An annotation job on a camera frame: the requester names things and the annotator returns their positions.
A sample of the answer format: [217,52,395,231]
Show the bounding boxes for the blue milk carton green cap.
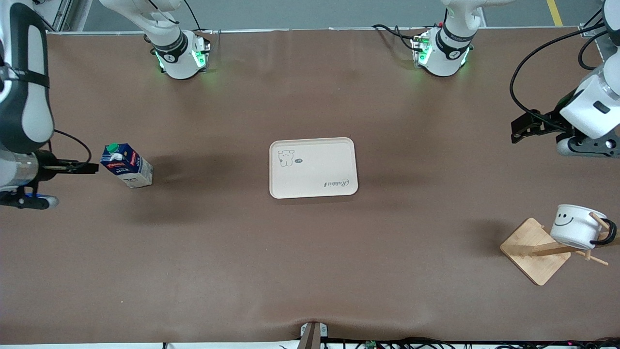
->
[100,142,154,190]

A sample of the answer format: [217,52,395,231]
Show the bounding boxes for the white smiley cup black handle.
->
[549,204,619,251]

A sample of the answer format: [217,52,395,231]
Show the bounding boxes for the wooden cup rack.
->
[499,212,620,286]

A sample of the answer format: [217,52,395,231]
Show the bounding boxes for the yellow floor tape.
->
[547,0,564,27]

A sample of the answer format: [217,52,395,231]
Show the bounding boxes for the brown table cover mat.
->
[0,27,620,346]

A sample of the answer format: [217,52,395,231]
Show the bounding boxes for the cream plastic tray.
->
[269,137,359,200]

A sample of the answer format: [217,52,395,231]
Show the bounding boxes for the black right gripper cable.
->
[50,128,93,166]

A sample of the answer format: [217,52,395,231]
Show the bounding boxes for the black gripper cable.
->
[509,23,607,123]
[50,128,93,166]

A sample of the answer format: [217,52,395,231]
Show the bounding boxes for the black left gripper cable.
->
[509,23,607,123]

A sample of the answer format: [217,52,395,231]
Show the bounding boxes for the aluminium frame corner post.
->
[578,10,612,38]

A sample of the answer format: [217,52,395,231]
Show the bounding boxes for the aluminium frame profile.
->
[34,0,74,34]

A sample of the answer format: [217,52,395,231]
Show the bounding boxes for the black left arm base cables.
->
[371,23,418,53]

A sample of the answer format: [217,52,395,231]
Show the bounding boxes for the black right arm base cable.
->
[181,0,215,35]

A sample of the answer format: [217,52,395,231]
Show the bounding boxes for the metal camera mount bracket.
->
[299,321,329,349]

